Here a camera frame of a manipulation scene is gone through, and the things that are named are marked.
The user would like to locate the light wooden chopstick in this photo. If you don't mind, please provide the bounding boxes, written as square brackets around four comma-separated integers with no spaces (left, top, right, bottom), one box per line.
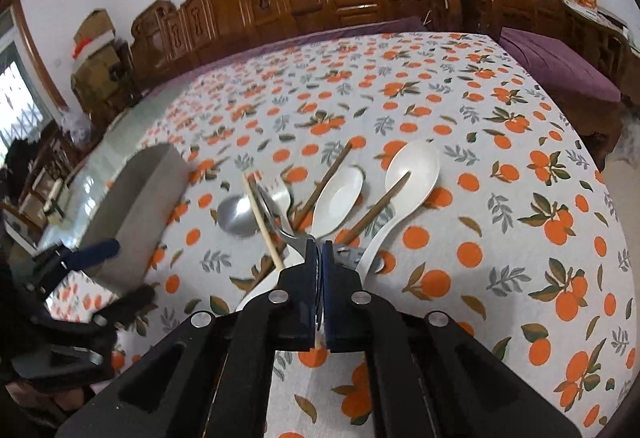
[241,173,284,270]

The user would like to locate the metal spoon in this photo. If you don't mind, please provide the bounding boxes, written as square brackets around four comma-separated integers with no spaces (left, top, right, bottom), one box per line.
[217,194,259,239]

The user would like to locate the white plastic fork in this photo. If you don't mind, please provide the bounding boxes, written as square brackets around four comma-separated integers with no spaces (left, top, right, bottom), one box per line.
[257,182,307,269]

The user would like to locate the small white ceramic spoon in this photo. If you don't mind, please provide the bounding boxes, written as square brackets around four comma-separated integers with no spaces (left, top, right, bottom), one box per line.
[236,166,364,311]

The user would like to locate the dark brown chopstick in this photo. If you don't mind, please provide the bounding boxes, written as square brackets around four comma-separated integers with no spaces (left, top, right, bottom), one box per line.
[337,171,411,245]
[292,141,352,230]

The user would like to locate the large white plastic spoon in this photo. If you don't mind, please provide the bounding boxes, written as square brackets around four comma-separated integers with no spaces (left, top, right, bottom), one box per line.
[356,140,440,284]

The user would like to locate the metal fork smiley handle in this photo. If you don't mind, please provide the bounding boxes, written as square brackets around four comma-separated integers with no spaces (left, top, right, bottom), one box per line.
[254,183,322,257]

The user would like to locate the cream and black remote box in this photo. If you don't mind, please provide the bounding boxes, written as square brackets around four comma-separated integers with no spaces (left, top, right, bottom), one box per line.
[42,179,68,219]

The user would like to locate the rectangular metal tray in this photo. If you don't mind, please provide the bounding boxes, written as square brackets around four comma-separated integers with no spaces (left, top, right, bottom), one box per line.
[79,143,190,295]

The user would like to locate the wooden dining chair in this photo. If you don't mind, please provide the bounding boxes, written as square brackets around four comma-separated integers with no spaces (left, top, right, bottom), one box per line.
[18,126,81,231]

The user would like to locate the window with grille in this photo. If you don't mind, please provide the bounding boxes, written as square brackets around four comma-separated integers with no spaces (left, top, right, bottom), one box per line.
[0,8,54,158]

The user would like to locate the purple sofa cushion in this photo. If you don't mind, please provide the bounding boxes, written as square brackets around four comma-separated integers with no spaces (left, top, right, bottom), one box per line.
[146,16,426,95]

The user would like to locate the orange print white tablecloth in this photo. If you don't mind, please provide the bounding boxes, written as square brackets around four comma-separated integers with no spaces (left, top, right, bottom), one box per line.
[46,30,639,438]

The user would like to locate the stacked cardboard boxes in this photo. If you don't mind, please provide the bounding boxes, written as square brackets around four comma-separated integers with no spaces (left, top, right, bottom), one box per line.
[70,8,122,113]

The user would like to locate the purple armchair cushion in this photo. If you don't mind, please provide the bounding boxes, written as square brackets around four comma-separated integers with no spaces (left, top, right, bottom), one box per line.
[499,27,620,103]

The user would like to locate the carved wooden armchair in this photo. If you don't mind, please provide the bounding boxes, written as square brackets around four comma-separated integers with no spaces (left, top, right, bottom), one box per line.
[458,0,630,152]

